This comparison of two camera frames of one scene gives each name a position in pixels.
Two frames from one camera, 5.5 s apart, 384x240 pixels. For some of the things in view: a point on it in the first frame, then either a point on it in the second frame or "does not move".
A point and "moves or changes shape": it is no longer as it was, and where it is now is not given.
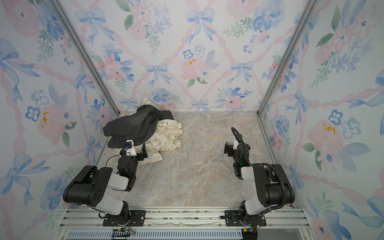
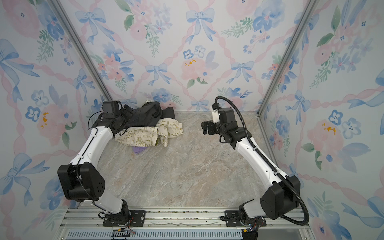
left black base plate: [137, 218] does not move
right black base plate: [232, 219] does not move
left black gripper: [139, 155] -> [122, 111]
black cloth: [139, 127] moves or changes shape
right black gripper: [230, 148] -> [205, 125]
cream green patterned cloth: [147, 101] -> [151, 136]
